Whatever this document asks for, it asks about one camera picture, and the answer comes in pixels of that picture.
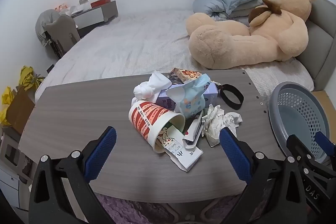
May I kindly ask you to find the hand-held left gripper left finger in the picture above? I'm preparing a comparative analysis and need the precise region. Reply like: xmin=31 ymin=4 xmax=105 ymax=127
xmin=28 ymin=126 xmax=117 ymax=224

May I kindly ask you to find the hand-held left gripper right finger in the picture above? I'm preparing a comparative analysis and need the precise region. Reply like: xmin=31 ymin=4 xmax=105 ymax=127
xmin=219 ymin=127 xmax=309 ymax=224

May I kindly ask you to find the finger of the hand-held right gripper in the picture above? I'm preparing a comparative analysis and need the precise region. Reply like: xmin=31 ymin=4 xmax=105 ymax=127
xmin=314 ymin=132 xmax=336 ymax=174
xmin=286 ymin=134 xmax=319 ymax=175

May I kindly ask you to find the grey perforated plastic basket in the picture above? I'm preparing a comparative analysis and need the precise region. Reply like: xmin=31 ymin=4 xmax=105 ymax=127
xmin=268 ymin=81 xmax=336 ymax=164

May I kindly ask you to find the printed receipt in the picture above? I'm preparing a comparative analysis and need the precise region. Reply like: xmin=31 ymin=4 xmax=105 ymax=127
xmin=222 ymin=112 xmax=243 ymax=135

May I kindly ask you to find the white paper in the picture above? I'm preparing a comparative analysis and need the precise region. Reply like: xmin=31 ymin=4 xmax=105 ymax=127
xmin=203 ymin=105 xmax=226 ymax=147

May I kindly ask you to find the white carton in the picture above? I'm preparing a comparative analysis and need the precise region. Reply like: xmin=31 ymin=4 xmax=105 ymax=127
xmin=164 ymin=132 xmax=204 ymax=172

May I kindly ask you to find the black white wrapper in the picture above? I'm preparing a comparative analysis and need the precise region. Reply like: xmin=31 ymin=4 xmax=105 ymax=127
xmin=183 ymin=110 xmax=205 ymax=148

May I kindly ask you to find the black elastic band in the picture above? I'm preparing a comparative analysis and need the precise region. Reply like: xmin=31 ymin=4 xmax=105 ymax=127
xmin=219 ymin=84 xmax=244 ymax=110

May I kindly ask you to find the red white printed paper cup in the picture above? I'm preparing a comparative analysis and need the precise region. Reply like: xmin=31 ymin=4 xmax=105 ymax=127
xmin=129 ymin=102 xmax=186 ymax=153

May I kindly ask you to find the lavender cartoon carton box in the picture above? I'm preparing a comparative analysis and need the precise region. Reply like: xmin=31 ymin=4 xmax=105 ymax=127
xmin=155 ymin=82 xmax=218 ymax=111

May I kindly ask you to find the light blue wipes packet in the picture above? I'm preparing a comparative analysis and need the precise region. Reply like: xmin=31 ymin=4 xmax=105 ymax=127
xmin=166 ymin=74 xmax=212 ymax=118

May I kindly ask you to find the white tissue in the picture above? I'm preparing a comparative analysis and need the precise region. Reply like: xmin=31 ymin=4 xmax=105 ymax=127
xmin=133 ymin=70 xmax=171 ymax=105

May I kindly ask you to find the red white snack packet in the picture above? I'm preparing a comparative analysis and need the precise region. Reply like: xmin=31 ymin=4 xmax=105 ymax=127
xmin=168 ymin=68 xmax=202 ymax=84

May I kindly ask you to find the brown cardboard sheet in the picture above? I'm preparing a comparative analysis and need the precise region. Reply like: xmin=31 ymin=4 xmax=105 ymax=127
xmin=312 ymin=91 xmax=336 ymax=119

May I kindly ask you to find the purple fluffy rug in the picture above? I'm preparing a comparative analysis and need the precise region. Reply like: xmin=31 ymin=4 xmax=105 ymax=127
xmin=100 ymin=194 xmax=247 ymax=224

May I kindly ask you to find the brown cardboard box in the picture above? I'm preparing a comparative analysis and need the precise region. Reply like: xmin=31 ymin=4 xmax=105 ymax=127
xmin=5 ymin=86 xmax=36 ymax=135

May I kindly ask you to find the white cabinet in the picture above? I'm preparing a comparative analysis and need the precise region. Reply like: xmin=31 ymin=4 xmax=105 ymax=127
xmin=0 ymin=126 xmax=34 ymax=210

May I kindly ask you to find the yellow plastic bag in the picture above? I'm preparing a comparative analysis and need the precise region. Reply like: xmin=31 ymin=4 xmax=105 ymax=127
xmin=18 ymin=66 xmax=45 ymax=92
xmin=0 ymin=86 xmax=16 ymax=126

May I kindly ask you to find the large beige teddy bear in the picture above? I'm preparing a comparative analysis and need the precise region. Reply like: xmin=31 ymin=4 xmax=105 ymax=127
xmin=186 ymin=0 xmax=317 ymax=69

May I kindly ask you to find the bed with grey sheet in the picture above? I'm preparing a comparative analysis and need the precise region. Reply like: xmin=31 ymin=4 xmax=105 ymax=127
xmin=35 ymin=0 xmax=315 ymax=104

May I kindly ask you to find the grey upholstered chair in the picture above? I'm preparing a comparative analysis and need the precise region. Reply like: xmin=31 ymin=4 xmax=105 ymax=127
xmin=45 ymin=15 xmax=80 ymax=59

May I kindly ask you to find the grey white desk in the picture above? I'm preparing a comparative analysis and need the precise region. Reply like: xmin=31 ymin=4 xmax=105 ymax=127
xmin=72 ymin=0 xmax=118 ymax=38

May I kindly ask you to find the grey clothing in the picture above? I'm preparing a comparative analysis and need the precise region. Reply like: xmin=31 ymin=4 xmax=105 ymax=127
xmin=35 ymin=9 xmax=62 ymax=46

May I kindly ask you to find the plain grey pillow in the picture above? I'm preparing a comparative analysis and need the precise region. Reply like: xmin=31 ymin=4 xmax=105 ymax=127
xmin=227 ymin=0 xmax=265 ymax=18

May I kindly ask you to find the folded blue-grey duvet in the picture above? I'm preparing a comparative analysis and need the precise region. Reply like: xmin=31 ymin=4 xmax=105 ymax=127
xmin=192 ymin=0 xmax=229 ymax=20

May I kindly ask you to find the red box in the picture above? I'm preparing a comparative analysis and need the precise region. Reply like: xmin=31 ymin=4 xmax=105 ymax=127
xmin=91 ymin=0 xmax=111 ymax=8

